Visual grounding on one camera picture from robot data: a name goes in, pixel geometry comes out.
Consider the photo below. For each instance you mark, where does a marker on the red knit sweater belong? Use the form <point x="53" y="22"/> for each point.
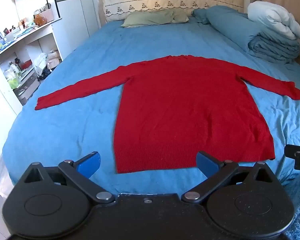
<point x="190" y="105"/>

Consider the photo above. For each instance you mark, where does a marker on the pale green pillow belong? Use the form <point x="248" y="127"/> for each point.
<point x="150" y="17"/>

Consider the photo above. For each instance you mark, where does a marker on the white duvet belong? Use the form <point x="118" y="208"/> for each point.
<point x="272" y="15"/>

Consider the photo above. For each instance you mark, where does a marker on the red box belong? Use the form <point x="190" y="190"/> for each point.
<point x="25" y="65"/>

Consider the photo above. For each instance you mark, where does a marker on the folded blue duvet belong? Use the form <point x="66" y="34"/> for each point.
<point x="230" y="27"/>

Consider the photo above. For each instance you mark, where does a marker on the orange plush toy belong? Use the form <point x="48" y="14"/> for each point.
<point x="40" y="20"/>

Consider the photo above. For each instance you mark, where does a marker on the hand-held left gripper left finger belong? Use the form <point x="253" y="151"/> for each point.
<point x="88" y="164"/>

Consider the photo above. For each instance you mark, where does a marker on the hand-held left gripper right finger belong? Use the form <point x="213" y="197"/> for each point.
<point x="207" y="164"/>

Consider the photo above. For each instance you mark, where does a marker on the green packet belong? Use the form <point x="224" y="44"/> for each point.
<point x="14" y="83"/>

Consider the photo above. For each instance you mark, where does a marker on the beige cloth bag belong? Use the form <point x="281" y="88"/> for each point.
<point x="54" y="58"/>

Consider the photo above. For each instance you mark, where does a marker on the bed with blue sheet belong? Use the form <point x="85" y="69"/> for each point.
<point x="90" y="55"/>

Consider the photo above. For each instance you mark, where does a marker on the white shelf desk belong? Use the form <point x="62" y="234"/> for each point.
<point x="40" y="33"/>

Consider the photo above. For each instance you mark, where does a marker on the white and grey wardrobe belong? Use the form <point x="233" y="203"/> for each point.
<point x="75" y="17"/>

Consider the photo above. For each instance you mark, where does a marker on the white plastic bag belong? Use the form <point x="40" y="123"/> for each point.
<point x="41" y="61"/>

